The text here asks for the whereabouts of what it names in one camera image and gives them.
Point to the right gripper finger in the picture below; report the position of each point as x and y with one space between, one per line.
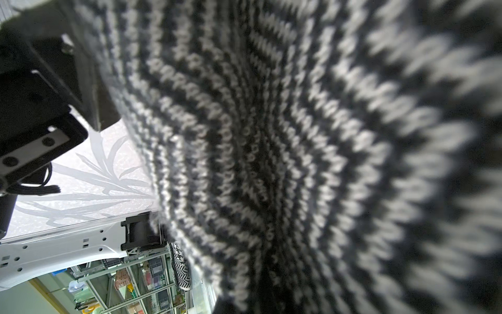
51 89

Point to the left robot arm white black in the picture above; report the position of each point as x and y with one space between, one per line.
29 256

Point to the black white patterned scarf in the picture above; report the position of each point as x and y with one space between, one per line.
317 156

